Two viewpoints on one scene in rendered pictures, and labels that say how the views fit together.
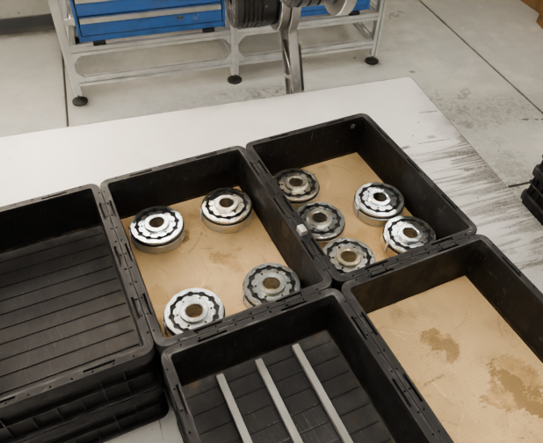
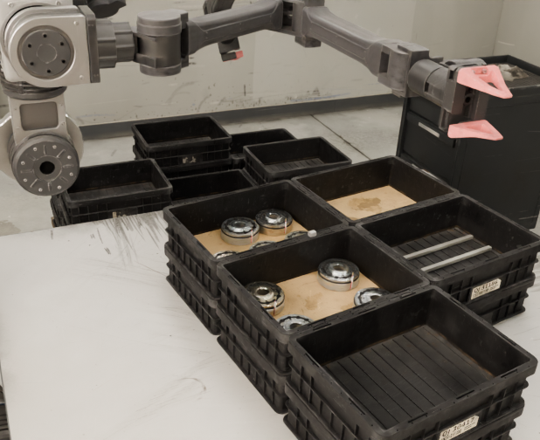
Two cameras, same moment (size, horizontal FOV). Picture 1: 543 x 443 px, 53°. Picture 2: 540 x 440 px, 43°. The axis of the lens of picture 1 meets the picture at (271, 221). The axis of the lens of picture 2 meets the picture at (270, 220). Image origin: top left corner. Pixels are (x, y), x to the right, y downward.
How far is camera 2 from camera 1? 1.67 m
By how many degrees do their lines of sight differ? 74
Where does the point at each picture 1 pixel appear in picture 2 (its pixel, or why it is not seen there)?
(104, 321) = (392, 355)
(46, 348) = (430, 381)
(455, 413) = not seen: hidden behind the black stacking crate
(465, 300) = not seen: hidden behind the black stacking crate
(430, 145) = (105, 237)
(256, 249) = (296, 287)
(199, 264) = (320, 313)
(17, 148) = not seen: outside the picture
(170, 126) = (44, 417)
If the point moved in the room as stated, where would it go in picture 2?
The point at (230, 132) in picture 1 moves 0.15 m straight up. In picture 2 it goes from (66, 361) to (59, 309)
